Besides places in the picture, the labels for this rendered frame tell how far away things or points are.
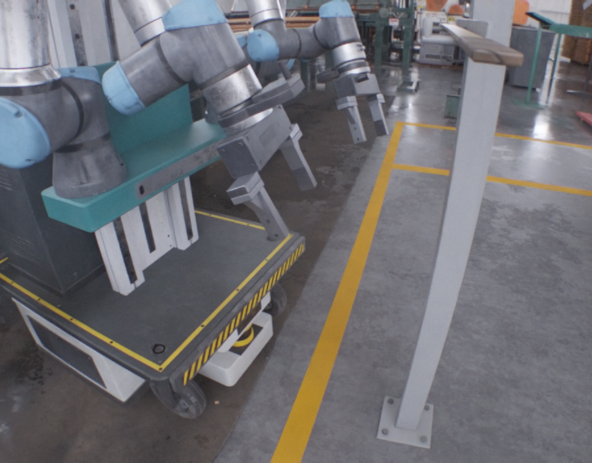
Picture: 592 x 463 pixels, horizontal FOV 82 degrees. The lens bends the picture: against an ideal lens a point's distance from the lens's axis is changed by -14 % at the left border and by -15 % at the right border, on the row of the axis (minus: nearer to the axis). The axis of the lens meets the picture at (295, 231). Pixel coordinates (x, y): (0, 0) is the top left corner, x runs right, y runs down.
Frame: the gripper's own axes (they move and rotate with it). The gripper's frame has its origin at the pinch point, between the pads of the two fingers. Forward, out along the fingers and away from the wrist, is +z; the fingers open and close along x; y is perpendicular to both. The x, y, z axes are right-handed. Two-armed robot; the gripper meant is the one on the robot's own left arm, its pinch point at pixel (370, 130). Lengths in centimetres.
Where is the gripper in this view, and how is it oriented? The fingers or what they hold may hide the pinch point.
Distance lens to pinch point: 95.8
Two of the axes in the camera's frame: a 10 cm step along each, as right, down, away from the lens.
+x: 5.6, -3.2, 7.7
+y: 7.8, -1.1, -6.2
